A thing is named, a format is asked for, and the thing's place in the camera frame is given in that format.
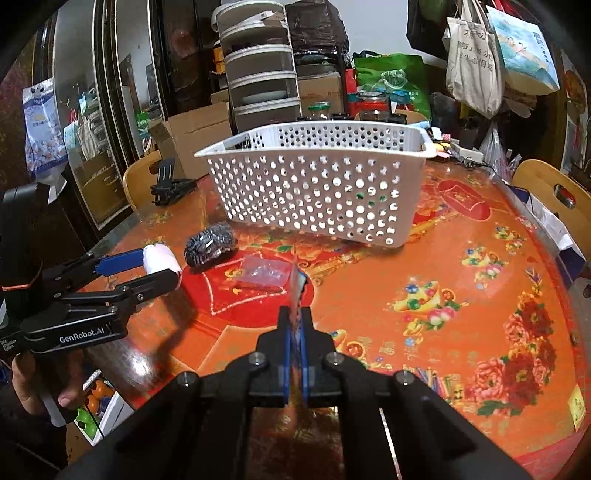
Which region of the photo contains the white towel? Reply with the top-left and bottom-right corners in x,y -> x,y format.
142,243 -> 182,287

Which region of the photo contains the white red printed packet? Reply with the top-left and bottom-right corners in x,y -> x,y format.
288,261 -> 308,333

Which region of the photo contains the green plastic snack bag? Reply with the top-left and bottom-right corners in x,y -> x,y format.
356,192 -> 388,205

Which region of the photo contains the person's left hand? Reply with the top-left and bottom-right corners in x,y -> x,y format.
11,350 -> 86,416

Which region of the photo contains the steel wool scrubber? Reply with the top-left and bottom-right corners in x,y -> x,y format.
184,222 -> 238,268

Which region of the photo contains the clear plastic bag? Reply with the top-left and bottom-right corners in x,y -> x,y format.
235,255 -> 293,289

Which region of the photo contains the left wooden chair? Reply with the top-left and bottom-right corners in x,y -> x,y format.
122,151 -> 161,211

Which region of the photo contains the wooden chair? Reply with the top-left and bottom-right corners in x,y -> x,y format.
122,151 -> 161,211
513,159 -> 590,260

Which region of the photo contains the black phone clamp holder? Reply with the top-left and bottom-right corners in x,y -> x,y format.
150,158 -> 197,206

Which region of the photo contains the brown cardboard box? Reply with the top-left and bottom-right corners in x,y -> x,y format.
148,102 -> 232,179

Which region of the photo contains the white perforated plastic basket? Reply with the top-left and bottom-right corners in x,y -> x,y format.
194,120 -> 437,248

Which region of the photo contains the red floral tablecloth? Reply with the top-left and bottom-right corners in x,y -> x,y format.
88,162 -> 590,479

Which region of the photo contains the green lid glass jar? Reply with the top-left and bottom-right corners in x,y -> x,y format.
308,101 -> 331,121

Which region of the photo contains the red lid pickle jar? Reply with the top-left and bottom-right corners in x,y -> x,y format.
356,91 -> 391,122

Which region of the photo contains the stacked grey drawer tower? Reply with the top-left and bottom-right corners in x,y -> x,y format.
211,1 -> 301,133

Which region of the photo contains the white blue paper bag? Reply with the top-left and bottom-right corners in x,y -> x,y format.
509,185 -> 587,287

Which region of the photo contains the green shopping bag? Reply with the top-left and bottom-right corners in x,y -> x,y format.
353,51 -> 431,119

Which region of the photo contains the right wooden chair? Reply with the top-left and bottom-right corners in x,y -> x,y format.
513,159 -> 590,260

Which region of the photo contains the beige canvas tote bag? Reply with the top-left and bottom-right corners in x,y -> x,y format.
446,1 -> 505,119

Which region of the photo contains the blue illustrated tote bag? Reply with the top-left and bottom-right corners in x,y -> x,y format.
487,6 -> 560,96

